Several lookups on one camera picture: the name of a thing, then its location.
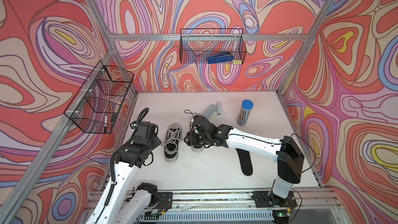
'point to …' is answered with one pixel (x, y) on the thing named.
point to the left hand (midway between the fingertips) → (156, 138)
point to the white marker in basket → (105, 123)
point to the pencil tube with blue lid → (246, 105)
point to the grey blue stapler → (212, 109)
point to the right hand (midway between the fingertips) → (189, 144)
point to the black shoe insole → (245, 162)
